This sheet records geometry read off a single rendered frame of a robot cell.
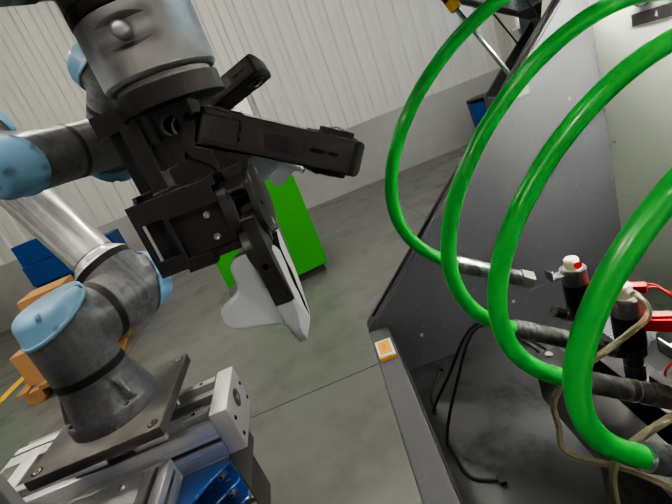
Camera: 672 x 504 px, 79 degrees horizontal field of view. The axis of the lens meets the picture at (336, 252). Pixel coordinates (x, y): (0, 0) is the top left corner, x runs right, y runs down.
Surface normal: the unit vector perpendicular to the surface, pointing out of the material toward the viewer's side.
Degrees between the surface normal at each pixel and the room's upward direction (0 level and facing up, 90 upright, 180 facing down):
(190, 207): 90
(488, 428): 0
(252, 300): 93
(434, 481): 0
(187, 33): 90
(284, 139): 92
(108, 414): 72
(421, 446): 0
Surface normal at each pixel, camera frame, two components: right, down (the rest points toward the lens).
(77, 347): 0.66, 0.01
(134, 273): 0.59, -0.57
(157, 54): 0.40, 0.18
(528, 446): -0.35, -0.88
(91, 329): 0.86, -0.17
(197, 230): 0.08, 0.31
